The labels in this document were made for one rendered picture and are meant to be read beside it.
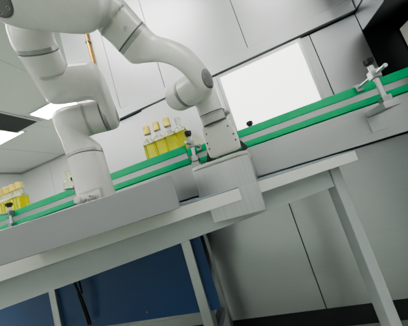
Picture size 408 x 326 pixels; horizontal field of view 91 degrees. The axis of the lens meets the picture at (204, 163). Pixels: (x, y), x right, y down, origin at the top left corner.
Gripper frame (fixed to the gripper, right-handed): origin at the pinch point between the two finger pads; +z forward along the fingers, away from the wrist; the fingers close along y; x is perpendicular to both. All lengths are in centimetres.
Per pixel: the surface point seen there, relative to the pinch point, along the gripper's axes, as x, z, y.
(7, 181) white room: -339, -86, 607
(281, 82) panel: -46, -23, -31
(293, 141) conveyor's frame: -20.6, 1.4, -23.1
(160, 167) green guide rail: -15.7, -7.0, 29.7
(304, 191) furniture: -3.8, 14.9, -18.7
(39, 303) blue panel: -5, 35, 113
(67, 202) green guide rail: -16, -7, 83
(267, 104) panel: -44, -16, -22
